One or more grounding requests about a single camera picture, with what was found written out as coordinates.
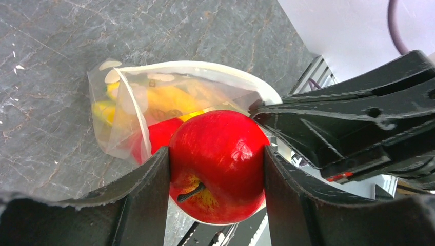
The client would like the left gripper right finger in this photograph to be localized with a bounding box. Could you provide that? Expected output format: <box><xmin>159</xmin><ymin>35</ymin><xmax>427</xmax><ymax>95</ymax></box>
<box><xmin>264</xmin><ymin>146</ymin><xmax>434</xmax><ymax>245</ymax></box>

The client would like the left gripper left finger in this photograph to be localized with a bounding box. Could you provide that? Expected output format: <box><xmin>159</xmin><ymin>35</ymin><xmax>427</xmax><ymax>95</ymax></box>
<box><xmin>1</xmin><ymin>147</ymin><xmax>170</xmax><ymax>245</ymax></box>

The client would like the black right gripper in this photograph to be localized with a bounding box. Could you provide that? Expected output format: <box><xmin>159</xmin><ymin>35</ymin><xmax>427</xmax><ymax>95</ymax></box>
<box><xmin>249</xmin><ymin>50</ymin><xmax>434</xmax><ymax>190</ymax></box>

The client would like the red apple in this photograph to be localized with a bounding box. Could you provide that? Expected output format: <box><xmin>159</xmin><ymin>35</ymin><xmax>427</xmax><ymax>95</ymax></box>
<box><xmin>169</xmin><ymin>110</ymin><xmax>269</xmax><ymax>225</ymax></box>
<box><xmin>129</xmin><ymin>118</ymin><xmax>183</xmax><ymax>165</ymax></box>

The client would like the clear polka dot zip bag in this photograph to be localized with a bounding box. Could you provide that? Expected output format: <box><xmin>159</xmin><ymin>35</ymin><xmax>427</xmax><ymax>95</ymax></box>
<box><xmin>88</xmin><ymin>59</ymin><xmax>282</xmax><ymax>164</ymax></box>

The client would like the yellow banana bunch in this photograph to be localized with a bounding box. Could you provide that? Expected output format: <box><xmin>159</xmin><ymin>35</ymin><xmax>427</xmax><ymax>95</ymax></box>
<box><xmin>92</xmin><ymin>81</ymin><xmax>228</xmax><ymax>126</ymax></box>

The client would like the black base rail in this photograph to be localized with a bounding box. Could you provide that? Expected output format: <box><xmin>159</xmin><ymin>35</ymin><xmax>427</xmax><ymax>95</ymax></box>
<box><xmin>178</xmin><ymin>208</ymin><xmax>271</xmax><ymax>245</ymax></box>

